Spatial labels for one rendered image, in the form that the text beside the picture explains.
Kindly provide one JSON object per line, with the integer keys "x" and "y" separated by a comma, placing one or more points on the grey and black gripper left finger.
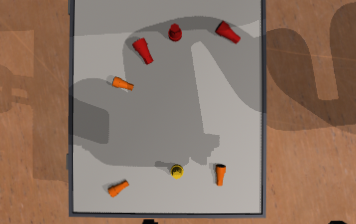
{"x": 149, "y": 221}

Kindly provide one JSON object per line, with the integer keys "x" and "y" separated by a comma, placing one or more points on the orange wire connector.
{"x": 119, "y": 83}
{"x": 114, "y": 190}
{"x": 220, "y": 170}

